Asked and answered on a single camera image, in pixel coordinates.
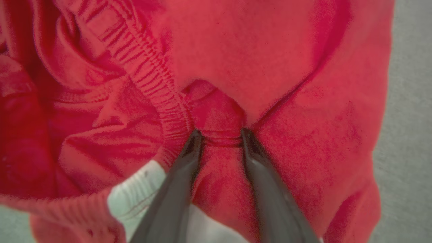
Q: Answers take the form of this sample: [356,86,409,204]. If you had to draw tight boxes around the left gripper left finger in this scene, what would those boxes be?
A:
[130,129,204,243]

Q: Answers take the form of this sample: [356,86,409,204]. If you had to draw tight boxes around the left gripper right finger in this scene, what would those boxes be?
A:
[241,128,320,243]

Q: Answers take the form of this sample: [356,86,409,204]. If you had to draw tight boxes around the red and white jersey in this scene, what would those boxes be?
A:
[107,160,252,243]

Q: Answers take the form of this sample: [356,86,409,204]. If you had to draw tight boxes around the red shorts with white stripe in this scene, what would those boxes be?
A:
[0,0,395,243]

